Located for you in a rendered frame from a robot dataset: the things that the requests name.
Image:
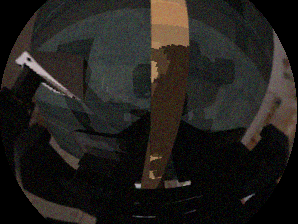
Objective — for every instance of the long wooden rail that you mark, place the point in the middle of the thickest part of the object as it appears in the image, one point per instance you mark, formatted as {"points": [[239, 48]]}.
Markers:
{"points": [[169, 64]]}

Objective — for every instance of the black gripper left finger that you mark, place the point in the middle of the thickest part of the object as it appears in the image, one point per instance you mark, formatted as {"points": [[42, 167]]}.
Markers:
{"points": [[128, 146]]}

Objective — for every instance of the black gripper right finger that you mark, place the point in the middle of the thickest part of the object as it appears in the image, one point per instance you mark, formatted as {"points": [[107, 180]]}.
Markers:
{"points": [[193, 146]]}

